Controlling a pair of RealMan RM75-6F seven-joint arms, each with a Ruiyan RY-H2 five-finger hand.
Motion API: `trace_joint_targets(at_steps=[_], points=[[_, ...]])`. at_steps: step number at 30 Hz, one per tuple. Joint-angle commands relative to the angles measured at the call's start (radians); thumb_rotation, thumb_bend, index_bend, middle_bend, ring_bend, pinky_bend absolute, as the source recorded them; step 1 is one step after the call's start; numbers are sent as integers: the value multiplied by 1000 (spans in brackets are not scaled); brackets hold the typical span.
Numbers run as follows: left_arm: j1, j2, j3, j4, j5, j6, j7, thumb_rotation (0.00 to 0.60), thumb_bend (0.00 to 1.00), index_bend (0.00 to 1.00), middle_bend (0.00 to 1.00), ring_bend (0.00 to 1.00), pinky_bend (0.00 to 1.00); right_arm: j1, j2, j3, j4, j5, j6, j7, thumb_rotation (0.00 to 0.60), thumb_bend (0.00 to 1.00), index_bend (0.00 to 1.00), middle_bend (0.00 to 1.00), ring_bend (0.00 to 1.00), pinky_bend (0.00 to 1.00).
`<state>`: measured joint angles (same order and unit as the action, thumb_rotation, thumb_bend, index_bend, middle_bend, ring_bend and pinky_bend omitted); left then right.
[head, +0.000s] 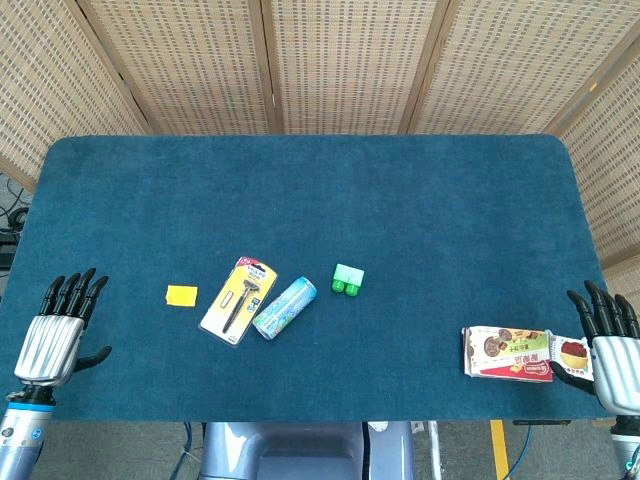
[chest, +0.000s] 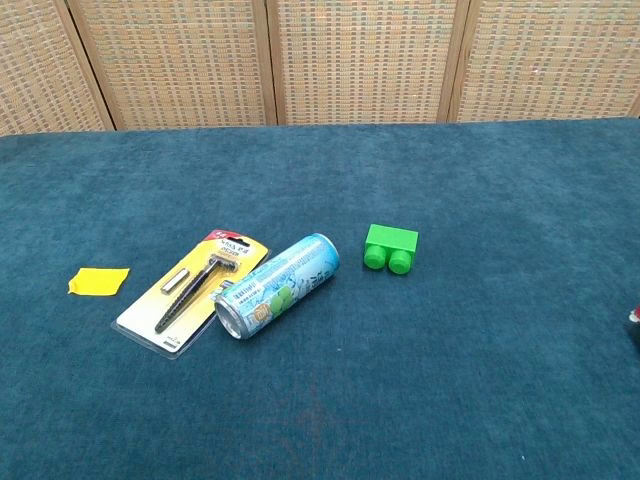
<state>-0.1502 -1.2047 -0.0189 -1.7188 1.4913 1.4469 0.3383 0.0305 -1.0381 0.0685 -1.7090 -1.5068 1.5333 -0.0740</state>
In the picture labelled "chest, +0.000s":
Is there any light blue drink can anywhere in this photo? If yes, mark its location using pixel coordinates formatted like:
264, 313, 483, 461
213, 232, 342, 342

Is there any blue carpet table cover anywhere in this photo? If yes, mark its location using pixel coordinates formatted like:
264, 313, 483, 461
0, 116, 640, 480

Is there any yellow sticky note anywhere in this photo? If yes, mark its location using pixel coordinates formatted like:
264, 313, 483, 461
67, 267, 131, 297

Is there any razor blister pack yellow card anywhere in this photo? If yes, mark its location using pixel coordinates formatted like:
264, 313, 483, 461
111, 228, 270, 360

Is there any green toy building block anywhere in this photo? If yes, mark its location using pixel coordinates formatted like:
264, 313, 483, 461
362, 223, 420, 275

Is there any woven rattan folding screen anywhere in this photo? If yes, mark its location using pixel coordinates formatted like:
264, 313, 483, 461
0, 0, 640, 137

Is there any snack carton with cookie print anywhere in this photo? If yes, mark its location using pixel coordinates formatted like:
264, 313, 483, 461
622, 305, 640, 347

